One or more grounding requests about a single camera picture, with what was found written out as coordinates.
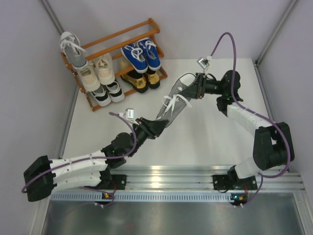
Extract grey canvas sneaker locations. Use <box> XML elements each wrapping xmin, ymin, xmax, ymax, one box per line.
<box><xmin>60</xmin><ymin>31</ymin><xmax>88</xmax><ymax>71</ymax></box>
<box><xmin>156</xmin><ymin>72</ymin><xmax>196</xmax><ymax>128</ymax></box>

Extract aluminium rail frame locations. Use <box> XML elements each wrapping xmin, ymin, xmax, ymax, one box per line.
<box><xmin>40</xmin><ymin>165</ymin><xmax>306</xmax><ymax>190</ymax></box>

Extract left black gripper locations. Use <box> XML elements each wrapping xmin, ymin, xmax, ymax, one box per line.
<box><xmin>127</xmin><ymin>117</ymin><xmax>168</xmax><ymax>157</ymax></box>

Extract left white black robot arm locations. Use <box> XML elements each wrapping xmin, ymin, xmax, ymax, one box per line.
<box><xmin>22</xmin><ymin>117</ymin><xmax>169</xmax><ymax>202</ymax></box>

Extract purple cable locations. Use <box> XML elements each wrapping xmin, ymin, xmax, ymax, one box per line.
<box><xmin>21</xmin><ymin>111</ymin><xmax>137</xmax><ymax>209</ymax></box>
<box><xmin>210</xmin><ymin>31</ymin><xmax>291</xmax><ymax>206</ymax></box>

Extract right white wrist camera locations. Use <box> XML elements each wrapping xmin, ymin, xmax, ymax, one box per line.
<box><xmin>197</xmin><ymin>55</ymin><xmax>212</xmax><ymax>70</ymax></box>

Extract gold loafer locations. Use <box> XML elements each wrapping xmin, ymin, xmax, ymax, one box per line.
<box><xmin>119</xmin><ymin>59</ymin><xmax>148</xmax><ymax>94</ymax></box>
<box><xmin>144</xmin><ymin>69</ymin><xmax>160</xmax><ymax>89</ymax></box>

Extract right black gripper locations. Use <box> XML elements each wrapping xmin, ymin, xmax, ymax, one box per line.
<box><xmin>177</xmin><ymin>73</ymin><xmax>225</xmax><ymax>100</ymax></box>

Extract beige sneaker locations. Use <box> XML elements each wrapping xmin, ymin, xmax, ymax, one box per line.
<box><xmin>77</xmin><ymin>62</ymin><xmax>100</xmax><ymax>92</ymax></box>
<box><xmin>93</xmin><ymin>53</ymin><xmax>115</xmax><ymax>85</ymax></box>

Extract blue canvas sneaker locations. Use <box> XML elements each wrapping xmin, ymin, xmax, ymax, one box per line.
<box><xmin>121</xmin><ymin>43</ymin><xmax>148</xmax><ymax>73</ymax></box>
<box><xmin>137</xmin><ymin>37</ymin><xmax>161</xmax><ymax>71</ymax></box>

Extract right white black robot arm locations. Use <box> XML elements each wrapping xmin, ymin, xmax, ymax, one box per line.
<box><xmin>179</xmin><ymin>70</ymin><xmax>294</xmax><ymax>190</ymax></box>

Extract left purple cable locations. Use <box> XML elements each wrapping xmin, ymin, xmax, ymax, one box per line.
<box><xmin>21</xmin><ymin>111</ymin><xmax>137</xmax><ymax>209</ymax></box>

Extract orange wooden shoe shelf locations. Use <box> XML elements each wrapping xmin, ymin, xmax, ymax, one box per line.
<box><xmin>60</xmin><ymin>17</ymin><xmax>168</xmax><ymax>112</ymax></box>

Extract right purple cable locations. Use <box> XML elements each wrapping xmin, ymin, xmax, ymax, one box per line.
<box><xmin>210</xmin><ymin>31</ymin><xmax>291</xmax><ymax>206</ymax></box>

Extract perforated grey cable tray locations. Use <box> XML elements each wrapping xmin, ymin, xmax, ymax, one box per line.
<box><xmin>50</xmin><ymin>191</ymin><xmax>243</xmax><ymax>203</ymax></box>

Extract black white sneaker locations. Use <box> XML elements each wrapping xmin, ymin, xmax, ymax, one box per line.
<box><xmin>90</xmin><ymin>85</ymin><xmax>112</xmax><ymax>107</ymax></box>
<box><xmin>105</xmin><ymin>80</ymin><xmax>125</xmax><ymax>103</ymax></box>

